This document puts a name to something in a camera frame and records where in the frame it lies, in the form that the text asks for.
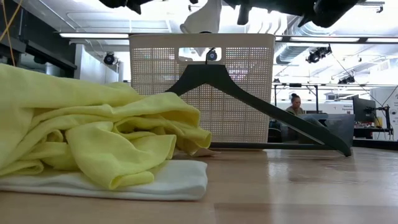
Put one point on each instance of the black clothes hanger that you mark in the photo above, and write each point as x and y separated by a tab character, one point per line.
217	77

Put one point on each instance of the yellow shirt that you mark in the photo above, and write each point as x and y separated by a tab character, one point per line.
93	133

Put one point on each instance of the white cloth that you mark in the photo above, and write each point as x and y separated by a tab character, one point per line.
183	180

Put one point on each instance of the black ceiling spotlight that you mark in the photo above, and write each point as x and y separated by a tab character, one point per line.
109	59
212	56

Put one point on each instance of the black spotlight cluster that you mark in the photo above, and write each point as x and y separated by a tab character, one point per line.
317	55
347	80

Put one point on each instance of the white plastic laundry basket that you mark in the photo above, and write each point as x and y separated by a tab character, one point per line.
155	77

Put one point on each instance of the person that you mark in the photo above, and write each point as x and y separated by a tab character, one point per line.
295	104

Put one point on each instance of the black background monitor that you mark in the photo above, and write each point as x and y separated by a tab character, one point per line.
362	109

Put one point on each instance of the translucent grey plastic bin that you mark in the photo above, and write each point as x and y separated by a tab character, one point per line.
339	127

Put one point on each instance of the black background stand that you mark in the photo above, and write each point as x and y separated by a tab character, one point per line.
386	118

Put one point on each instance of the black metal table frame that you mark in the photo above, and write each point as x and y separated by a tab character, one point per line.
376	143

